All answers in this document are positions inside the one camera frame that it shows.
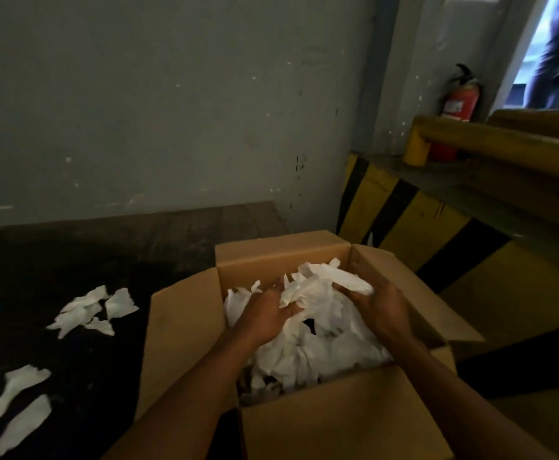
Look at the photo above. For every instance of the person's right hand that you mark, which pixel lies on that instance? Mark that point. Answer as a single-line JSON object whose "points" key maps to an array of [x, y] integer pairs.
{"points": [[385, 311]]}

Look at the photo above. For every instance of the person's left hand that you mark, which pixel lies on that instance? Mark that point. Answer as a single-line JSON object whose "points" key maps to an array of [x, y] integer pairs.
{"points": [[260, 317]]}

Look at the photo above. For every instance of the person's right fingers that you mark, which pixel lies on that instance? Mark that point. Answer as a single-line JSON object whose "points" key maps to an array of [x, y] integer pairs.
{"points": [[352, 290]]}

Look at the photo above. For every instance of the person's left thumb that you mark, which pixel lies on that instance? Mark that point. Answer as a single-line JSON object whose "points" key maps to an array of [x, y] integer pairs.
{"points": [[292, 311]]}

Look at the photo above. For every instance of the white paper bundle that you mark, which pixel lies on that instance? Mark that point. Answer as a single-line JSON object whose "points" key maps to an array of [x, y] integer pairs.
{"points": [[317, 282]]}

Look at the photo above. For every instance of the person's right forearm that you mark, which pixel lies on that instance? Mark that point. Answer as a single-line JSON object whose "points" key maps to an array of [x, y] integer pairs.
{"points": [[456, 402]]}

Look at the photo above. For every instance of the person's left forearm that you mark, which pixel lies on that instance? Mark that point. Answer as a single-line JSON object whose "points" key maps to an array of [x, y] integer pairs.
{"points": [[198, 397]]}

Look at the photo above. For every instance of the pile of white paper scraps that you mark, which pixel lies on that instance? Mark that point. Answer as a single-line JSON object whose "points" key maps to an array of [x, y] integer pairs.
{"points": [[308, 354]]}

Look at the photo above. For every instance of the yellow black striped ledge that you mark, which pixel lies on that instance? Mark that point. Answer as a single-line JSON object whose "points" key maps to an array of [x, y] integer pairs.
{"points": [[423, 225]]}

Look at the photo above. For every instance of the open brown cardboard box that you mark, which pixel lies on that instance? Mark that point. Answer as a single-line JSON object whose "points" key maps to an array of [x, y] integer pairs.
{"points": [[356, 421]]}

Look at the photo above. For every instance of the red fire extinguisher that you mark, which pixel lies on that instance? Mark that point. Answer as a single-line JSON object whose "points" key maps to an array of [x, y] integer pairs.
{"points": [[459, 107]]}

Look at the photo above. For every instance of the long torn white paper piece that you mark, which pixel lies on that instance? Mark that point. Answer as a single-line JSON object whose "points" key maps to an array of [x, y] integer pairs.
{"points": [[13, 388], [23, 423]]}

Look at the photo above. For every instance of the yellow metal guard rail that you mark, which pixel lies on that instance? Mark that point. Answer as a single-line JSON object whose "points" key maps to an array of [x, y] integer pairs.
{"points": [[499, 141]]}

